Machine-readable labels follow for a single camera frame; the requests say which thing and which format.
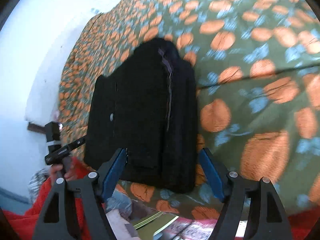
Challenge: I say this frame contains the black pants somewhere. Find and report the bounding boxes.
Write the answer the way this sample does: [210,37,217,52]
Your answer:
[84,37,198,194]

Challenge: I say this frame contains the red fleece garment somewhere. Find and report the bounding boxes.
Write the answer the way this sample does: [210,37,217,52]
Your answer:
[0,155,320,240]

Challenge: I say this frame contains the floral orange green bedspread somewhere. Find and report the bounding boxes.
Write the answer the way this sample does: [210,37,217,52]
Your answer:
[59,0,319,215]

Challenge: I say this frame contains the cream padded headboard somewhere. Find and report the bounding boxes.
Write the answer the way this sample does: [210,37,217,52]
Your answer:
[1,0,120,125]

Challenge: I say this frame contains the left hand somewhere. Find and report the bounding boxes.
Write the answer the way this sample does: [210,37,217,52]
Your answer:
[49,157,78,185]

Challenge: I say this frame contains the patterned floor rug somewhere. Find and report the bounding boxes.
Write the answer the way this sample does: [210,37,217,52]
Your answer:
[105,194,249,240]

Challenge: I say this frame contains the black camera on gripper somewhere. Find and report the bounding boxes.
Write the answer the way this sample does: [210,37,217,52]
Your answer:
[44,122,62,154]

